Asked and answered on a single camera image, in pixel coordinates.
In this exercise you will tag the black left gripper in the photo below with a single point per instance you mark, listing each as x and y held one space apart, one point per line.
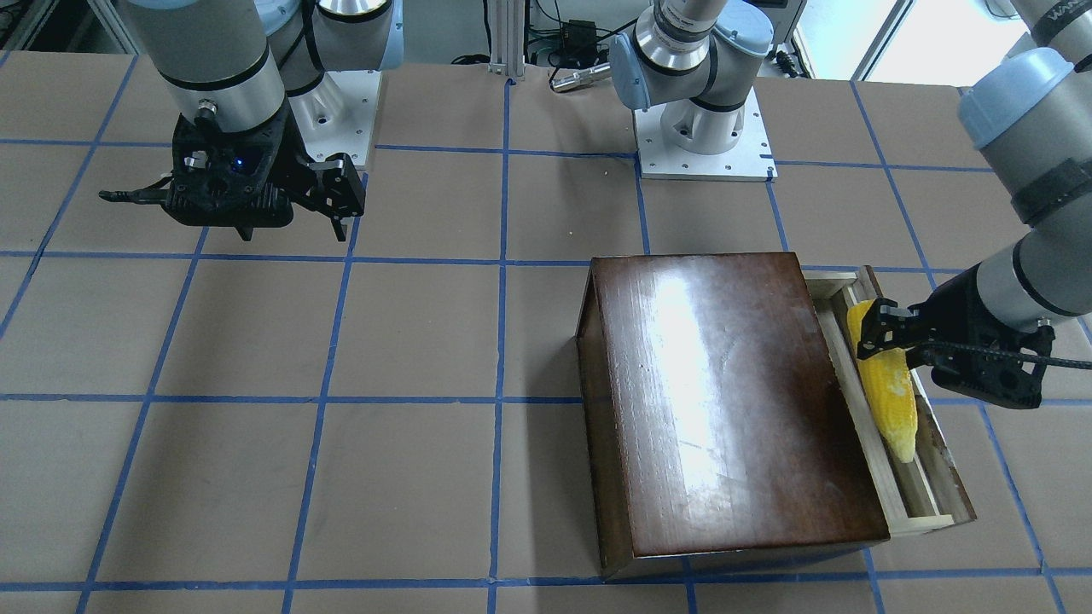
960 312

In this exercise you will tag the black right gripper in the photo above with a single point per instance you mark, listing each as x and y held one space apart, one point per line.
288 147

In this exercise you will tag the yellow toy corn cob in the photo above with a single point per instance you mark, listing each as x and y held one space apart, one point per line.
890 393

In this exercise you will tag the wooden drawer with white handle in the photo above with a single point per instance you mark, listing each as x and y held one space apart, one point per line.
916 479

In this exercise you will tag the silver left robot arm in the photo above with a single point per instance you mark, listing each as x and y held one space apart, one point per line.
1028 118

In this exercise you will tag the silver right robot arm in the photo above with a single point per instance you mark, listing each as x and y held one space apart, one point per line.
270 114

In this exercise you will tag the dark brown wooden drawer box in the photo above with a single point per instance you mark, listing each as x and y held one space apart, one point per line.
716 424

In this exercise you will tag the black power adapter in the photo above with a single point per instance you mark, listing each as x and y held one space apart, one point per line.
576 35

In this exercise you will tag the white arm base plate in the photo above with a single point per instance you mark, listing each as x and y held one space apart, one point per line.
681 141
338 115

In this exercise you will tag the aluminium frame post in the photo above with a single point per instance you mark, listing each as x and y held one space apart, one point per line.
507 38

